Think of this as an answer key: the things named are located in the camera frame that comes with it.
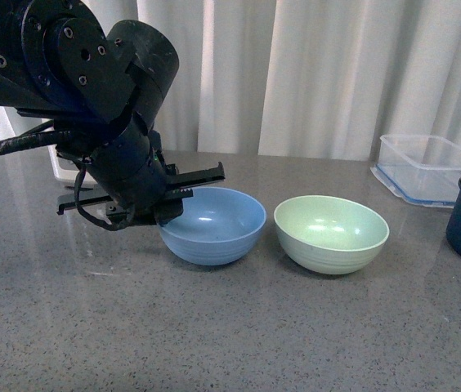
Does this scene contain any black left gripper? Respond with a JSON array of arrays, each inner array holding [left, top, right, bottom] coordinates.
[[57, 114, 225, 227]]

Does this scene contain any blue plastic bowl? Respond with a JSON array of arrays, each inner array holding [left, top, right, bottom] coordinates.
[[159, 187, 266, 266]]

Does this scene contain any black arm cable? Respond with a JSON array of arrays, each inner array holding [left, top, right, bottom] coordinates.
[[0, 122, 76, 171]]

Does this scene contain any clear plastic storage container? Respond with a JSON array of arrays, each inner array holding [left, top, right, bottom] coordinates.
[[371, 134, 461, 208]]

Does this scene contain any white pleated curtain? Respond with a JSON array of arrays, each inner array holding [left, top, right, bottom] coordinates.
[[0, 0, 461, 163]]

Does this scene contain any green plastic bowl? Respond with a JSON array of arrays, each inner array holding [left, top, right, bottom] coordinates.
[[274, 195, 390, 275]]

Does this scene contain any cream two-slot toaster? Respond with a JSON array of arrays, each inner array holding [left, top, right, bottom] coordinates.
[[48, 145, 78, 184]]

